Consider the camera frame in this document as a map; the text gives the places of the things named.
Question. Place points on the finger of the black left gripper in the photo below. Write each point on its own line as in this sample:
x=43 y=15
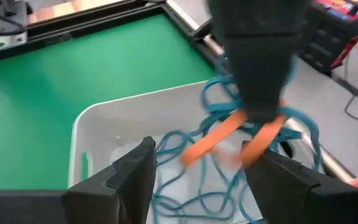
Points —
x=272 y=68
x=245 y=68

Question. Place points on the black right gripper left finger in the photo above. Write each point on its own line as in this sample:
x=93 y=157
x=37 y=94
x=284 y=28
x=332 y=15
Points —
x=98 y=205

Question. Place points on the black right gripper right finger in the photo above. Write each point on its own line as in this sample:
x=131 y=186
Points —
x=306 y=202

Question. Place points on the blue rubber band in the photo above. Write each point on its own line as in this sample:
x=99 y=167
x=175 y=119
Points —
x=216 y=107
x=197 y=214
x=172 y=137
x=311 y=124

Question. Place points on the orange rubber band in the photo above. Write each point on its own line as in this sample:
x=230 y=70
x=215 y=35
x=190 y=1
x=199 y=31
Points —
x=213 y=138

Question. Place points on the black table clamp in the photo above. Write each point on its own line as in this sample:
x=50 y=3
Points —
x=202 y=31

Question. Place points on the black drawer cabinet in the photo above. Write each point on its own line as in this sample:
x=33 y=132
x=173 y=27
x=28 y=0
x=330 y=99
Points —
x=328 y=40

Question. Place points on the large white plastic basket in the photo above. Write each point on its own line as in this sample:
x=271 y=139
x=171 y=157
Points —
x=129 y=118

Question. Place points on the silver metal bracket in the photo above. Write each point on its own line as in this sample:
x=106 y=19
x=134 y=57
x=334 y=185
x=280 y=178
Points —
x=11 y=21

